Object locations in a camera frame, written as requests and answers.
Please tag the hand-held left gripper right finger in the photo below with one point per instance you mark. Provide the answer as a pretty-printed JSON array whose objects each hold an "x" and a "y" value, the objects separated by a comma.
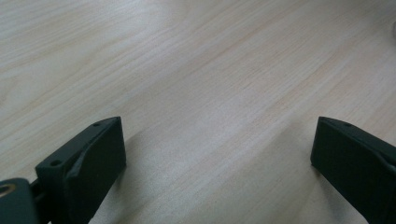
[{"x": 355, "y": 168}]

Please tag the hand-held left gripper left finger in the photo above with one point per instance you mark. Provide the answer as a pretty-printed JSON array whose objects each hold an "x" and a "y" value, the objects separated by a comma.
[{"x": 90, "y": 174}]

